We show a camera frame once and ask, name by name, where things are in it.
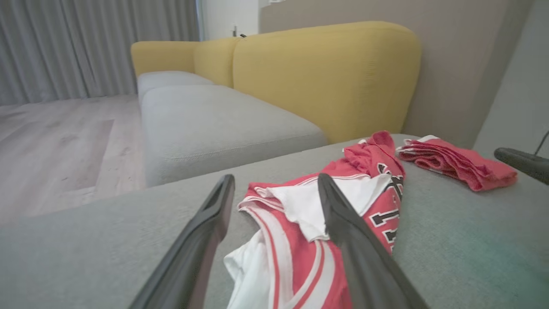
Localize large grey sofa seat cushion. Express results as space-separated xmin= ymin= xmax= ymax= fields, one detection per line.
xmin=0 ymin=133 xmax=549 ymax=309

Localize red Bulls basketball jersey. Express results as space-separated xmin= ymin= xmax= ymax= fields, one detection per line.
xmin=223 ymin=130 xmax=406 ymax=309

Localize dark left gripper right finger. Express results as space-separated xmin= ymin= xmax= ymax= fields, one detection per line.
xmin=317 ymin=173 xmax=430 ymax=309

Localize yellow sofa backrest cushion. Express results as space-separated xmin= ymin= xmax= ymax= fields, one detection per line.
xmin=130 ymin=40 xmax=200 ymax=78
xmin=232 ymin=21 xmax=422 ymax=145
xmin=193 ymin=37 xmax=241 ymax=89

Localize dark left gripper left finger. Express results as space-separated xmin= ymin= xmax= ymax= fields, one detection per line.
xmin=128 ymin=174 xmax=236 ymax=309

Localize red shorts with white trim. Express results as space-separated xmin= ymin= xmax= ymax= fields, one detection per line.
xmin=396 ymin=135 xmax=519 ymax=193

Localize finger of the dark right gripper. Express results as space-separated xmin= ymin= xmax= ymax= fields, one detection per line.
xmin=494 ymin=147 xmax=549 ymax=186

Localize grey pleated curtain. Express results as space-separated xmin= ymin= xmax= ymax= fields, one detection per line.
xmin=0 ymin=0 xmax=200 ymax=106

